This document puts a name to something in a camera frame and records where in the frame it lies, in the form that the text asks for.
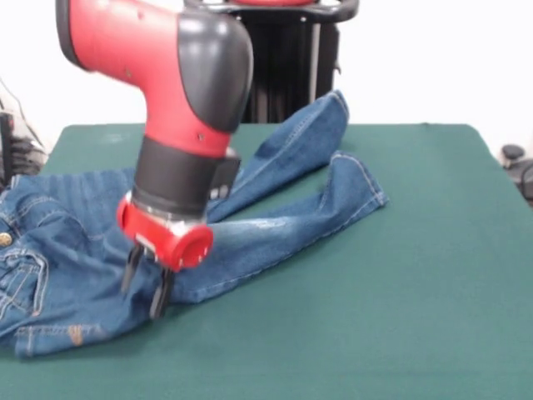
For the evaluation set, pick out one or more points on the black electronics box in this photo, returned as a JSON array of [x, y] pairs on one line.
[[6, 141]]

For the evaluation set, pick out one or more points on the dark green table cloth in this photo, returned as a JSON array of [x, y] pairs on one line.
[[333, 333]]

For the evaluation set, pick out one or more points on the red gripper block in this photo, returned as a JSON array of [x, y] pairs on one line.
[[166, 241]]

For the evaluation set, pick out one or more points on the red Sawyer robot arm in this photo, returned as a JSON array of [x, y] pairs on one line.
[[175, 104]]

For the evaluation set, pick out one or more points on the black office chair base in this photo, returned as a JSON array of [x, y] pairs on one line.
[[518, 164]]

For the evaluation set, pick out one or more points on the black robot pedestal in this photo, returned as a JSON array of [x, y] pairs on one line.
[[291, 62]]

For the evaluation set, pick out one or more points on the blue denim jeans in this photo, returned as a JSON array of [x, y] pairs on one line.
[[270, 233]]

